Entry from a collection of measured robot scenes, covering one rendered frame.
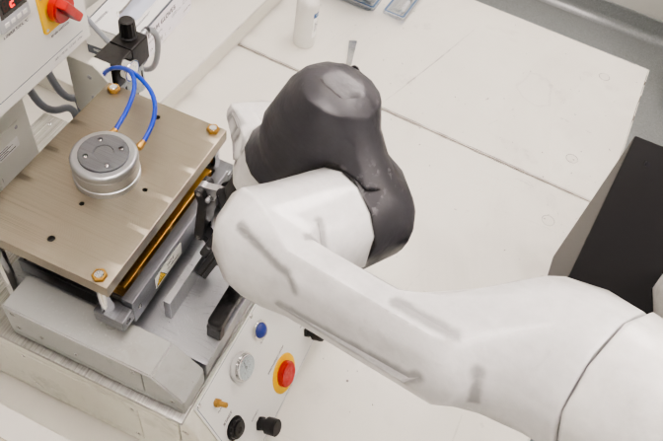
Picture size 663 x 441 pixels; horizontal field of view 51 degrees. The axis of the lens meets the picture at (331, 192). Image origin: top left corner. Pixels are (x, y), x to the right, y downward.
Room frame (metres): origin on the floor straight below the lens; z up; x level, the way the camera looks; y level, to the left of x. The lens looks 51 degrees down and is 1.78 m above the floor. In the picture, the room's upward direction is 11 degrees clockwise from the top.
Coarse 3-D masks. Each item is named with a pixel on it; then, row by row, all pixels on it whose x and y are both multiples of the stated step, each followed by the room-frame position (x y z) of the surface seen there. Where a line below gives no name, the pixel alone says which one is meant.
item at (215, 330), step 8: (232, 288) 0.44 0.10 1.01; (224, 296) 0.43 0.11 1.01; (232, 296) 0.43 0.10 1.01; (240, 296) 0.44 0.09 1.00; (224, 304) 0.42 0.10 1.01; (232, 304) 0.42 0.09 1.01; (216, 312) 0.41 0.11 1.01; (224, 312) 0.41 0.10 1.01; (232, 312) 0.42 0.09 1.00; (208, 320) 0.40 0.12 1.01; (216, 320) 0.40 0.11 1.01; (224, 320) 0.40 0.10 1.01; (208, 328) 0.39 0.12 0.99; (216, 328) 0.39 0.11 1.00; (216, 336) 0.39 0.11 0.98
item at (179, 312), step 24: (216, 216) 0.58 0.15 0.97; (192, 264) 0.47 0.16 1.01; (168, 288) 0.45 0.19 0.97; (192, 288) 0.46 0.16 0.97; (216, 288) 0.46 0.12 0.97; (144, 312) 0.41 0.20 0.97; (168, 312) 0.41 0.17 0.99; (192, 312) 0.42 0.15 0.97; (240, 312) 0.44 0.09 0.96; (168, 336) 0.38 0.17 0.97; (192, 336) 0.39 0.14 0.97
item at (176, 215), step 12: (192, 192) 0.54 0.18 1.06; (180, 204) 0.52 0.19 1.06; (180, 216) 0.51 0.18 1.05; (168, 228) 0.48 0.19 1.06; (156, 240) 0.46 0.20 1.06; (144, 252) 0.44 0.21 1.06; (144, 264) 0.43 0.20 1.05; (132, 276) 0.41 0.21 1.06; (120, 288) 0.39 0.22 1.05; (120, 300) 0.39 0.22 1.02
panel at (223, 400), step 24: (264, 312) 0.48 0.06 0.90; (240, 336) 0.43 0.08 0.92; (264, 336) 0.46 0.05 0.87; (288, 336) 0.49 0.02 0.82; (264, 360) 0.43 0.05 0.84; (216, 384) 0.36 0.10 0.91; (240, 384) 0.38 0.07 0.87; (264, 384) 0.41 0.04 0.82; (192, 408) 0.31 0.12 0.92; (216, 408) 0.33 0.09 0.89; (240, 408) 0.36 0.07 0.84; (264, 408) 0.38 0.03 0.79; (216, 432) 0.31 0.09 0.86
